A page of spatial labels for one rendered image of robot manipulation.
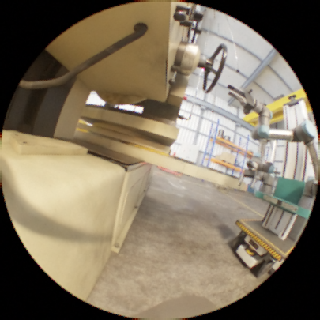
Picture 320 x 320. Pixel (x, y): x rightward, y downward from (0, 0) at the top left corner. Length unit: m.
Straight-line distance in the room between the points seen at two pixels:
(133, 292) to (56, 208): 0.62
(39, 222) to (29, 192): 0.04
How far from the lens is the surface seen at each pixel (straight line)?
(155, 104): 1.04
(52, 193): 0.20
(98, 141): 1.25
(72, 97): 0.95
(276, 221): 1.43
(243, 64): 8.71
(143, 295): 0.74
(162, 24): 0.41
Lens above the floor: 0.69
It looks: 2 degrees down
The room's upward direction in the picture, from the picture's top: 17 degrees clockwise
